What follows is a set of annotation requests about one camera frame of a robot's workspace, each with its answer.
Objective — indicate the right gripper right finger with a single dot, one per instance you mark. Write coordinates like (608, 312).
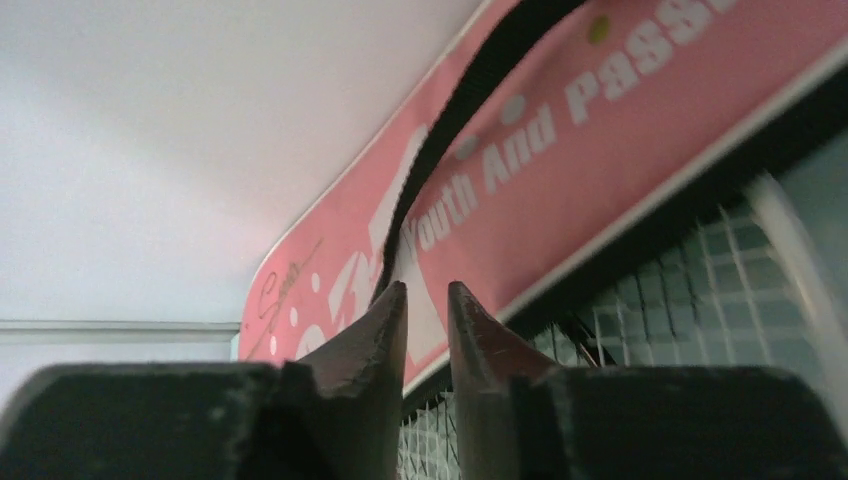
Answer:
(521, 415)

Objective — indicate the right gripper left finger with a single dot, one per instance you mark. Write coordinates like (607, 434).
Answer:
(333, 414)

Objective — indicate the pink SPORT racket bag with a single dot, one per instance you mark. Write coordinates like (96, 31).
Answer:
(622, 103)

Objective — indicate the black racket left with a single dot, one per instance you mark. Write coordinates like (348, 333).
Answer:
(763, 283)

